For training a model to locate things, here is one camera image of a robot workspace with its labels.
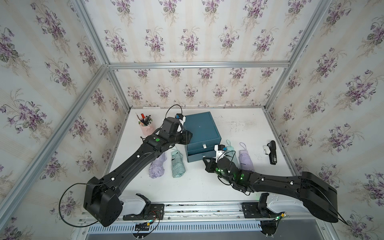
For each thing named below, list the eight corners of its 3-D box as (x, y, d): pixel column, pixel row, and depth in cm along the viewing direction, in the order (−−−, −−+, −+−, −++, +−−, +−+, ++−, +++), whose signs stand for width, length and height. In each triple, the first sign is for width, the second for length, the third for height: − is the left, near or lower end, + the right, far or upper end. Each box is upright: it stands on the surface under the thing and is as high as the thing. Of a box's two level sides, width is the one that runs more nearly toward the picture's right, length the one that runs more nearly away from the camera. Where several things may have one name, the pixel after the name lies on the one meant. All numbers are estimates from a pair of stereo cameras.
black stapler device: (269, 164, 91) (273, 160, 87) (267, 143, 101) (270, 139, 97) (275, 165, 91) (279, 161, 87) (272, 144, 100) (275, 140, 96)
